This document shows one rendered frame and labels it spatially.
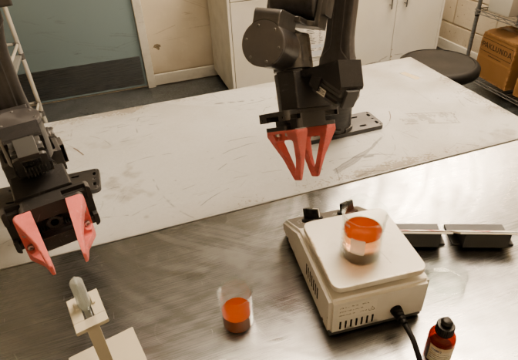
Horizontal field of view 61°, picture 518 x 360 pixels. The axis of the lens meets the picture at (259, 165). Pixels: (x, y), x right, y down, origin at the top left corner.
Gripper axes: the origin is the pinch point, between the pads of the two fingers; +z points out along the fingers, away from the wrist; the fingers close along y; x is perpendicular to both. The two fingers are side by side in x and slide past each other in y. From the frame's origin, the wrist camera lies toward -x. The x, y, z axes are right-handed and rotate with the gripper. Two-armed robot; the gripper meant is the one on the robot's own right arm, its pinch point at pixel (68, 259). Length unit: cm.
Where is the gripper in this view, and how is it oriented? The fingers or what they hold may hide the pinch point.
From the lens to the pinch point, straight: 54.4
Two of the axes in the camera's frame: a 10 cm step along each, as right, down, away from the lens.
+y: 8.5, -3.2, 4.1
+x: 0.3, 8.2, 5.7
